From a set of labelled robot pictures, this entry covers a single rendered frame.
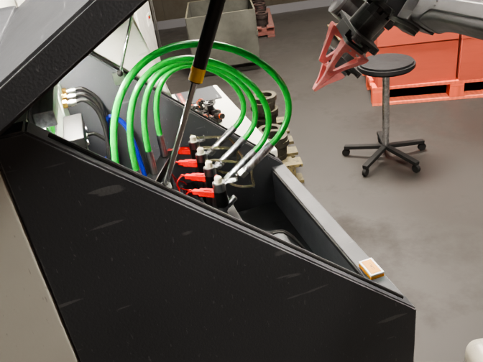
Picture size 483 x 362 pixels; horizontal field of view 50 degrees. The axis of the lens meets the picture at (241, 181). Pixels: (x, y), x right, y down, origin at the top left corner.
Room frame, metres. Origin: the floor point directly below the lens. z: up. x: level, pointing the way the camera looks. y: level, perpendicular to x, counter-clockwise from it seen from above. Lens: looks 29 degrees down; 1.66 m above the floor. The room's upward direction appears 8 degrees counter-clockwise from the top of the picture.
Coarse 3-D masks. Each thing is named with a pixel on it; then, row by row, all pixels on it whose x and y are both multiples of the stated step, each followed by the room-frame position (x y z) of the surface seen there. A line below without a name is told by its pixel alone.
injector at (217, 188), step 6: (216, 186) 0.96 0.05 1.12; (222, 186) 0.96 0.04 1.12; (216, 192) 0.96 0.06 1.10; (222, 192) 0.96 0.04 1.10; (216, 198) 0.96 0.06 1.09; (222, 198) 0.96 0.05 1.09; (234, 198) 0.97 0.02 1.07; (216, 204) 0.96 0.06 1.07; (222, 204) 0.95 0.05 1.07; (228, 204) 0.96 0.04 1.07; (222, 210) 0.96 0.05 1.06
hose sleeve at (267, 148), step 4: (268, 144) 0.99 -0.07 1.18; (264, 148) 0.99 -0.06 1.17; (268, 148) 0.99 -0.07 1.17; (272, 148) 0.99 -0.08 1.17; (260, 152) 0.99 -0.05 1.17; (264, 152) 0.98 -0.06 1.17; (268, 152) 0.99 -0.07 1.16; (256, 156) 0.99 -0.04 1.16; (260, 156) 0.98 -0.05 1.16; (264, 156) 0.99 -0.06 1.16; (252, 160) 0.98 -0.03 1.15; (256, 160) 0.98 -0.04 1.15; (260, 160) 0.98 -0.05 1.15; (248, 164) 0.98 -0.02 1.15; (252, 164) 0.98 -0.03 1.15; (256, 164) 0.98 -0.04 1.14; (244, 168) 0.98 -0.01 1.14; (248, 168) 0.98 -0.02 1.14; (252, 168) 0.98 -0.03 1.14
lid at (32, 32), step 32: (32, 0) 1.09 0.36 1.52; (64, 0) 0.72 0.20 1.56; (96, 0) 0.57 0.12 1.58; (128, 0) 0.58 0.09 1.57; (32, 32) 0.69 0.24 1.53; (64, 32) 0.56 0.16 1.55; (96, 32) 0.57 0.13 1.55; (0, 64) 0.66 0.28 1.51; (32, 64) 0.55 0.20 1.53; (64, 64) 0.56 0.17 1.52; (0, 96) 0.54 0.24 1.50; (32, 96) 0.55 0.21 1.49; (0, 128) 0.54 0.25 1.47
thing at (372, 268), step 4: (368, 260) 0.83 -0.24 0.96; (364, 264) 0.82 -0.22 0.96; (368, 264) 0.82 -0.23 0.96; (372, 264) 0.82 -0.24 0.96; (368, 268) 0.81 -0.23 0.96; (372, 268) 0.80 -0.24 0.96; (376, 268) 0.80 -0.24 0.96; (364, 272) 0.81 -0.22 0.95; (372, 272) 0.79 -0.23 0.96; (376, 272) 0.79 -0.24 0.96; (368, 276) 0.79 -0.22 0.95; (376, 276) 0.79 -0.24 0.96; (380, 276) 0.79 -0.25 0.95
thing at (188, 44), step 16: (160, 48) 0.95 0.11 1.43; (176, 48) 0.95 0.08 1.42; (224, 48) 0.97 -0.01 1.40; (240, 48) 0.99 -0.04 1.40; (144, 64) 0.94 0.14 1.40; (128, 80) 0.93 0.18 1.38; (288, 96) 1.00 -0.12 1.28; (112, 112) 0.92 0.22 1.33; (288, 112) 1.00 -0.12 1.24; (112, 128) 0.92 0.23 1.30; (112, 144) 0.92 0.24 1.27; (272, 144) 0.99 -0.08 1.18; (112, 160) 0.92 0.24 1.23
